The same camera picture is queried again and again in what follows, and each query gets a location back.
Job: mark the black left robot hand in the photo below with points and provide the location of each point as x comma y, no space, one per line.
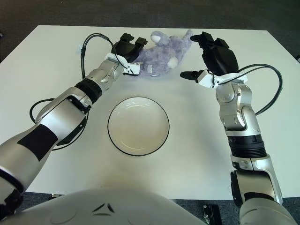
125,50

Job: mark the grey robot torso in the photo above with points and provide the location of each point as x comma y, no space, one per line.
117,208

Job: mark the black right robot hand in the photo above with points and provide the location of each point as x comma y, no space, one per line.
219,58

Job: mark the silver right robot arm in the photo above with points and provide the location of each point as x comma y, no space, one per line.
243,131

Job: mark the white plate with black rim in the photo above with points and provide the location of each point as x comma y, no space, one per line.
138,125

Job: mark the purple plush doll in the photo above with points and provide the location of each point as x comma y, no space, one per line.
161,55

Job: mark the black metal table bracket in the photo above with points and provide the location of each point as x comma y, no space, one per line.
212,214

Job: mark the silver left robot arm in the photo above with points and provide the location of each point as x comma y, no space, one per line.
58,119

